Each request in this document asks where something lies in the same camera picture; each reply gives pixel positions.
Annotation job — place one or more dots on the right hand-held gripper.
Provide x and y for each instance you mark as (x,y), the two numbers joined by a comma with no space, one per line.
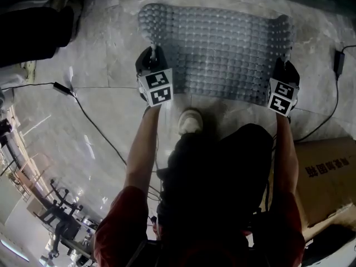
(281,99)

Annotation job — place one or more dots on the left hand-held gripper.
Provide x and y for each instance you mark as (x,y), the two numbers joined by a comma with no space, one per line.
(157,89)

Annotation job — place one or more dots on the white perforated rubber mat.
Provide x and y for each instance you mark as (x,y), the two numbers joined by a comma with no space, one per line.
(217,51)

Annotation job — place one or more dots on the person's left forearm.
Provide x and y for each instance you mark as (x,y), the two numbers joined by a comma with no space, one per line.
(142,149)

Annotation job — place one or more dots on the person's right forearm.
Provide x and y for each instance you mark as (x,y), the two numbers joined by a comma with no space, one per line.
(286,160)

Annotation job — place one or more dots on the person's left white shoe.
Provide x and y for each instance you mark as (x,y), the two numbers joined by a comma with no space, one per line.
(190,121)

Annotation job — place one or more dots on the person's black trousers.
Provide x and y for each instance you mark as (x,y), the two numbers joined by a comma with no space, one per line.
(217,171)

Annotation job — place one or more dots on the brown printed cardboard box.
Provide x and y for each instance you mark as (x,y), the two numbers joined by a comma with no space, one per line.
(314,193)

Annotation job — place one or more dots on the person's red shirt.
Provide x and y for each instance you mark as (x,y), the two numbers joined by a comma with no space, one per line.
(125,218)

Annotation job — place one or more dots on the black office chair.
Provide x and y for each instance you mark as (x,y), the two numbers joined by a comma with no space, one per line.
(58,213)

